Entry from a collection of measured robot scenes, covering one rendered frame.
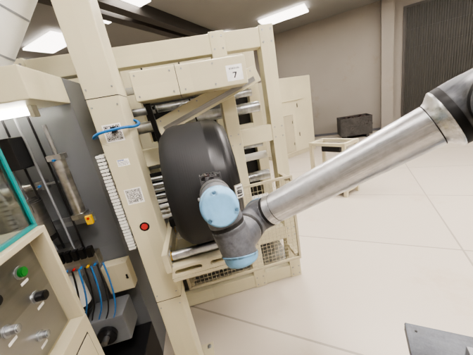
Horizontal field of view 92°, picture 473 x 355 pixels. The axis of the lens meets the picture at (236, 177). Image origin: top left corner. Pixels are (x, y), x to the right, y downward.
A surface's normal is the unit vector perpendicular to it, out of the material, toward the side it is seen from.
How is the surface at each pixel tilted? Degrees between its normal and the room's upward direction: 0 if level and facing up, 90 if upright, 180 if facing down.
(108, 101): 90
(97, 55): 90
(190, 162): 58
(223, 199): 78
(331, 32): 90
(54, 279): 90
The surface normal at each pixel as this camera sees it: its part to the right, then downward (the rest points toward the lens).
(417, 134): -0.56, 0.18
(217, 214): 0.14, 0.05
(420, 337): -0.18, -0.94
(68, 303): 0.19, 0.26
